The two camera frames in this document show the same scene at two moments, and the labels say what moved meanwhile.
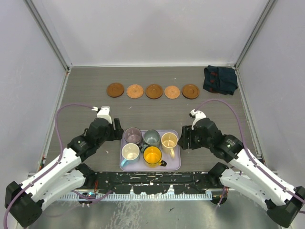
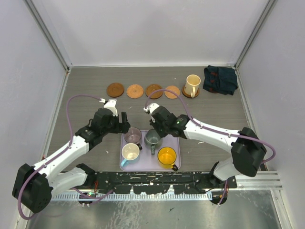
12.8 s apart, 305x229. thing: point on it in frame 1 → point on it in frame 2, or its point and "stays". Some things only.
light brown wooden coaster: x=135 y=91 stays
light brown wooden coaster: x=172 y=92 stays
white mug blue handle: x=130 y=152 stays
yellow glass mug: x=152 y=157 → x=167 y=157
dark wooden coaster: x=190 y=91 stays
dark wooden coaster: x=154 y=91 stays
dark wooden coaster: x=115 y=89 stays
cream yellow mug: x=169 y=141 → x=191 y=86
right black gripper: x=186 y=131 → x=154 y=123
